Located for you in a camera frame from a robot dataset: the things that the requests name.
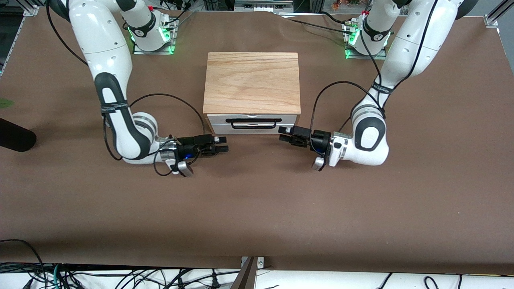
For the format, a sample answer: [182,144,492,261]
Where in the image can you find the light wooden drawer cabinet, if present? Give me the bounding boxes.
[203,52,302,135]

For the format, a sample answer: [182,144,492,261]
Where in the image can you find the brown paper table cover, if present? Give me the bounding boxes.
[0,9,514,275]

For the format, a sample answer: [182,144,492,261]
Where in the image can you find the grey equipment box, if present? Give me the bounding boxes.
[234,0,294,13]

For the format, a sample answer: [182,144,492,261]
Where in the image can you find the black cylindrical object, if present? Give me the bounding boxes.
[0,118,37,152]

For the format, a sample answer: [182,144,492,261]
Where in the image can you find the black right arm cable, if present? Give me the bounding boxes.
[45,0,207,177]

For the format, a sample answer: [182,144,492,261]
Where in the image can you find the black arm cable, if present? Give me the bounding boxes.
[45,0,207,177]
[310,0,438,135]

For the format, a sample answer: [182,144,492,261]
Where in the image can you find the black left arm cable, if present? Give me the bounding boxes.
[310,0,438,135]

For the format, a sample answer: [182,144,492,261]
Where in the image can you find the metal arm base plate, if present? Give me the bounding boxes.
[133,40,177,55]
[345,45,392,60]

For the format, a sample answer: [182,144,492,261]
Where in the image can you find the black base power cable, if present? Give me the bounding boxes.
[281,11,354,35]
[167,0,197,25]

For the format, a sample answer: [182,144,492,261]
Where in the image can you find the small metal bracket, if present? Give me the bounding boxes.
[240,256,265,269]

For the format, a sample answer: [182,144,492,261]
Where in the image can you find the black looping cable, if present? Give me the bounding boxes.
[0,239,47,281]

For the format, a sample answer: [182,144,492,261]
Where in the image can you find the aluminium frame profile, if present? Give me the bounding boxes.
[0,0,41,77]
[484,0,514,28]

